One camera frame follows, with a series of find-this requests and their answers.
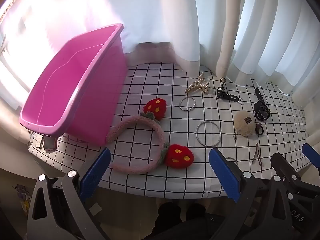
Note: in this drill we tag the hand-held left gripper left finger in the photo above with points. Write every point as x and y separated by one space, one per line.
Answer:
97 170

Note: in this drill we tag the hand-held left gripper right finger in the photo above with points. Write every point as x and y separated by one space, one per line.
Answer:
225 172

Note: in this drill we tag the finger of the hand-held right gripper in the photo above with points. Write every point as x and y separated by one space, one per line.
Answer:
305 192
311 152

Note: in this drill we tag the large silver bangle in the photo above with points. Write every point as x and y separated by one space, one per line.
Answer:
196 133

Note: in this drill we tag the pink strawberry plush headband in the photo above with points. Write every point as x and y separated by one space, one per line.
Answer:
180 155

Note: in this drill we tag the pink plastic tub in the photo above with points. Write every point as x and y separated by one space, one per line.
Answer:
75 80

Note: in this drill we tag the brown hair pin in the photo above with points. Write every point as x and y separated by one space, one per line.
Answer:
257 148

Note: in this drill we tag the white black checked tablecloth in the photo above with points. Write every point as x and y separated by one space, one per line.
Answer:
175 180

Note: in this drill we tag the pearl hair claw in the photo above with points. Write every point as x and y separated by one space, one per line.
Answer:
197 82

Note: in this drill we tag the beige curtain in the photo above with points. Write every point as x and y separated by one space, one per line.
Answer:
230 42

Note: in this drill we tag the white curtain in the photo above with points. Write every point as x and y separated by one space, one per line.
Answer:
175 10

